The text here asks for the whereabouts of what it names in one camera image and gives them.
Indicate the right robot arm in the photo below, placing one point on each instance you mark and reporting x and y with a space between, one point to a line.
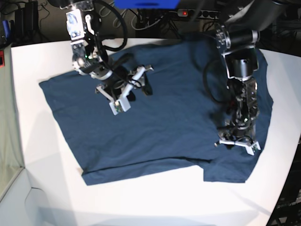
90 56

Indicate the red box at table edge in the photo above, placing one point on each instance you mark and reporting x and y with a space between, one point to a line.
2 59

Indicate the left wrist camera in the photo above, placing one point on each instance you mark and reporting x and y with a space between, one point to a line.
253 148

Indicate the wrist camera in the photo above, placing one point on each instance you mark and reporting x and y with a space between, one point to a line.
253 148
119 106

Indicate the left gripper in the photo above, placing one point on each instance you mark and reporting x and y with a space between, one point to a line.
227 137

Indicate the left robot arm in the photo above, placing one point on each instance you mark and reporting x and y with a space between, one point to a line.
236 34

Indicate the dark blue t-shirt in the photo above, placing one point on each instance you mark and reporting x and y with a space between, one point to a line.
176 127

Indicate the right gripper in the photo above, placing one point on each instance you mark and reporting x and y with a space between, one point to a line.
114 83

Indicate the black power strip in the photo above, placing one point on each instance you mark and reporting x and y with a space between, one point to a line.
202 14

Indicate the blue plastic bin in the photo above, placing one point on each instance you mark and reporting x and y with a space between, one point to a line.
147 4

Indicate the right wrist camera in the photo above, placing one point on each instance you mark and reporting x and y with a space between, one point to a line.
119 106

